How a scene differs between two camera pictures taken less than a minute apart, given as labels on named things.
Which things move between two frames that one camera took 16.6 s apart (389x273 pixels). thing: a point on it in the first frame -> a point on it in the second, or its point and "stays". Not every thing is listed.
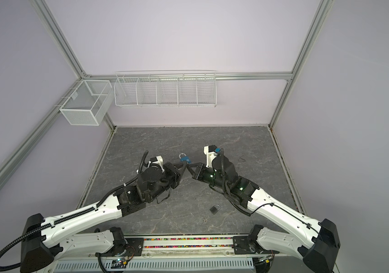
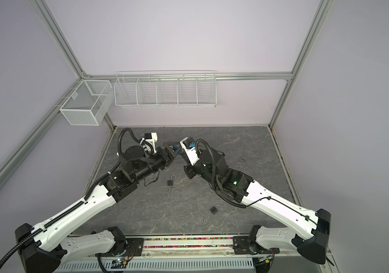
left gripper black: x=173 y=169 -> x=168 y=151
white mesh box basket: x=89 y=103 stays
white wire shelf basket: x=169 y=88 stays
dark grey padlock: x=214 y=209 stays
